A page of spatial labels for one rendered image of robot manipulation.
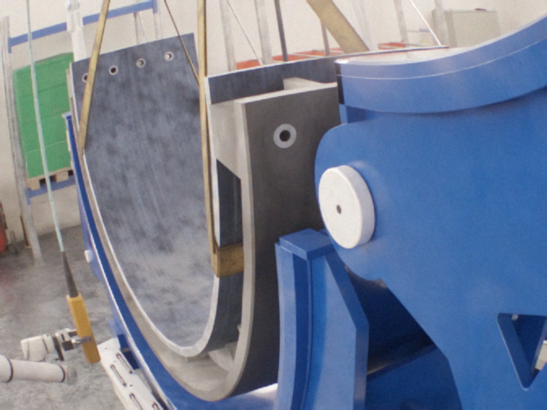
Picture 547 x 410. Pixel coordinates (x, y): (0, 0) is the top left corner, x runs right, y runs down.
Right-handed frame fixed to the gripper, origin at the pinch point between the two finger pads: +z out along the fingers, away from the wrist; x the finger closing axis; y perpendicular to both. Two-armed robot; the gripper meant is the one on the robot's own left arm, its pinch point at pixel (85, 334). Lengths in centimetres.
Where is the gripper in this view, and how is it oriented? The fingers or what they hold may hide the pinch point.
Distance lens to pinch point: 307.6
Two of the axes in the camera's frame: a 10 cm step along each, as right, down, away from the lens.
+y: -1.3, -9.4, -3.0
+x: -4.4, -2.2, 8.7
